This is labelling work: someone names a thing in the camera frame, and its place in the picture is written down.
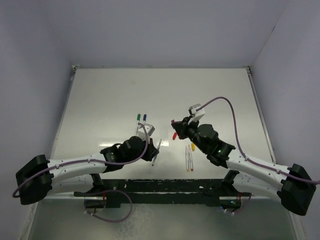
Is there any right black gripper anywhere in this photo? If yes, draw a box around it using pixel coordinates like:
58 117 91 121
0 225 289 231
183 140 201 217
172 115 208 154

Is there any purple marker pen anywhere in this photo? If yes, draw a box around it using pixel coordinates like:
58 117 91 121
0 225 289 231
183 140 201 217
151 138 162 167

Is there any yellow marker pen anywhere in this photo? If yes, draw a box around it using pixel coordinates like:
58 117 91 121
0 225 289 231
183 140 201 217
185 146 190 172

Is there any red marker pen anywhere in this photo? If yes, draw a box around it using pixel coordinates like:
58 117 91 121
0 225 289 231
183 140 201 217
188 145 194 172

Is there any blue marker pen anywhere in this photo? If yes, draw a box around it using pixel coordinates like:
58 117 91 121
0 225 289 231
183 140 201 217
142 114 147 125

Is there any green marker pen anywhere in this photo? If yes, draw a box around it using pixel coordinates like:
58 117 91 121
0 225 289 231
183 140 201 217
134 113 141 136

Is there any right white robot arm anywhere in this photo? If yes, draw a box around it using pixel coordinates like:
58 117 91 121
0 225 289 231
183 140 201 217
171 117 317 216

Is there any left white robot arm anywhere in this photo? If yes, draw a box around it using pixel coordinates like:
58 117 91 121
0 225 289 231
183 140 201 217
12 136 159 205

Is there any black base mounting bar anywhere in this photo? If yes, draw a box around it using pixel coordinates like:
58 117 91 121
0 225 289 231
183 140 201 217
74 174 249 210

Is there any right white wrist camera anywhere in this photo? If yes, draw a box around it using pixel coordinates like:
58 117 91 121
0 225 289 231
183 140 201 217
188 103 205 124

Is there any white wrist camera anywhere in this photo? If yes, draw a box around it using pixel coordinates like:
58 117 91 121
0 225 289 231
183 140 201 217
136 123 155 141
188 103 205 124

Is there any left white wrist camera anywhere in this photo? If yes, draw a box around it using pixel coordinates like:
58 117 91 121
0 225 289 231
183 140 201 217
136 123 155 141

